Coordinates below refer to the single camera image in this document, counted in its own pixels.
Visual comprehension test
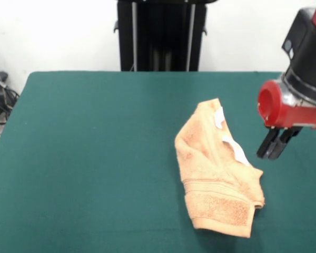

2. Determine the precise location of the black cable bundle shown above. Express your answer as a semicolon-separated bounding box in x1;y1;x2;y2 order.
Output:
0;56;21;148

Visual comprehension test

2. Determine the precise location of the dark green table cloth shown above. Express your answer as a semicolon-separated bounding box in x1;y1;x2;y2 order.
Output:
0;70;316;253

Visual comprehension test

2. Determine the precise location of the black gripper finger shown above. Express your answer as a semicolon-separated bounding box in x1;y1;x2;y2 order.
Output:
256;128;280;159
270;128;303;160

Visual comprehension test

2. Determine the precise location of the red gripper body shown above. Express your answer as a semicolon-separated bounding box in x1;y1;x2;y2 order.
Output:
257;80;316;130

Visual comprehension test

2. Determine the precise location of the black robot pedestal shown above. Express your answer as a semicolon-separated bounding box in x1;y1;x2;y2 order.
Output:
113;0;209;72

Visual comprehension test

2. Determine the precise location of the peach terry towel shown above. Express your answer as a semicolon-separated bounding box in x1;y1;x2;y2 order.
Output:
174;98;266;231

